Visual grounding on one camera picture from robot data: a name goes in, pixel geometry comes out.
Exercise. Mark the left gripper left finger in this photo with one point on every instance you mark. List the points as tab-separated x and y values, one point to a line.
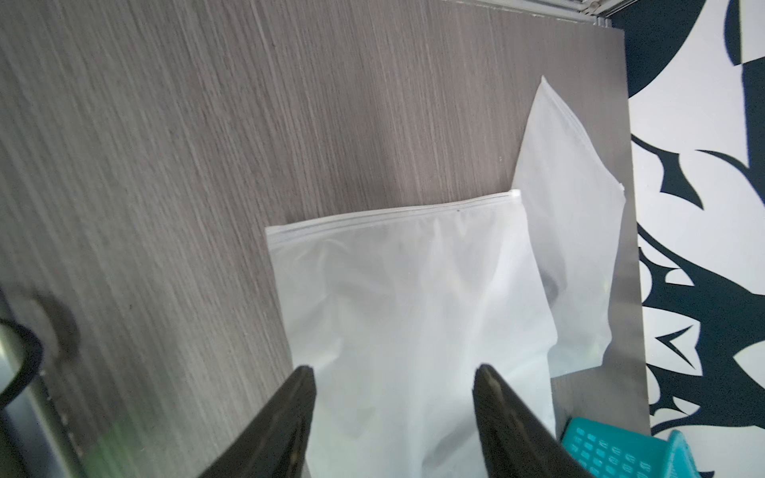
274	443

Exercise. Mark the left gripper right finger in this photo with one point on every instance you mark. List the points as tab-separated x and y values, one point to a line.
514	442

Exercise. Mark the teal plastic basket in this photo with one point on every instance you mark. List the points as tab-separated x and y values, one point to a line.
609	451

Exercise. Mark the translucent zip-top bag bottom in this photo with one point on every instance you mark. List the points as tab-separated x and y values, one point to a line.
395	310

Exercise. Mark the translucent zip-top bag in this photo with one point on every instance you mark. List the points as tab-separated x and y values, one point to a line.
574	208
395	310

